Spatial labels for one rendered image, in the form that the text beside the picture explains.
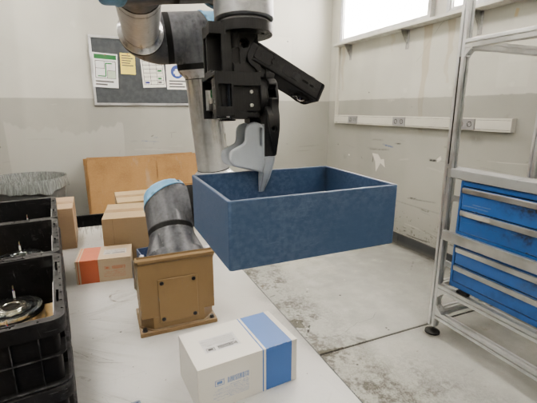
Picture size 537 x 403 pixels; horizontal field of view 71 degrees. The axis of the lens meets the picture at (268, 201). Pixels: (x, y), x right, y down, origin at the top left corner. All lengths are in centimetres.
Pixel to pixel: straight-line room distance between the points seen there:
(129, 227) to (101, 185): 239
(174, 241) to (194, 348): 28
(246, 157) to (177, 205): 54
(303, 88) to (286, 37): 389
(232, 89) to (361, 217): 21
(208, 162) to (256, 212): 65
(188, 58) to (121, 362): 69
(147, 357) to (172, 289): 15
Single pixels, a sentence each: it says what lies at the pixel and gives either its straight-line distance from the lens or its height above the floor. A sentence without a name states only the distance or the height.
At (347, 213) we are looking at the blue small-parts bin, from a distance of 41.
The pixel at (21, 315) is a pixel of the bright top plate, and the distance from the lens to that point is 84.
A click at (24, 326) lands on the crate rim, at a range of 65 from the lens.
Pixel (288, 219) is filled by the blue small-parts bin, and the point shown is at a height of 111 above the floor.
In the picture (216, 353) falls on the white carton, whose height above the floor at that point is 79.
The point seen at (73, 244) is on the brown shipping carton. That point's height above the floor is 72.
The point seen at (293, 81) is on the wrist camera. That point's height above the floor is 126.
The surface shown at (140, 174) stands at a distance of 380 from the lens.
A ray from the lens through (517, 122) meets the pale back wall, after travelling 297.
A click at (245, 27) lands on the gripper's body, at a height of 131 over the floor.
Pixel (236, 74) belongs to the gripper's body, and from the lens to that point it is 48.
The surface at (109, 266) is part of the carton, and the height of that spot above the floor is 75.
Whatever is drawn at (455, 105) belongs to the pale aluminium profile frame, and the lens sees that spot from 211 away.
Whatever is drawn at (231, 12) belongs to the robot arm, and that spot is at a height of 133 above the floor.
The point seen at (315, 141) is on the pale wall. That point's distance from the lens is 455.
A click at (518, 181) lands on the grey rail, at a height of 93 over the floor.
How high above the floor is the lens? 122
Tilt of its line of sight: 14 degrees down
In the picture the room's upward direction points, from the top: straight up
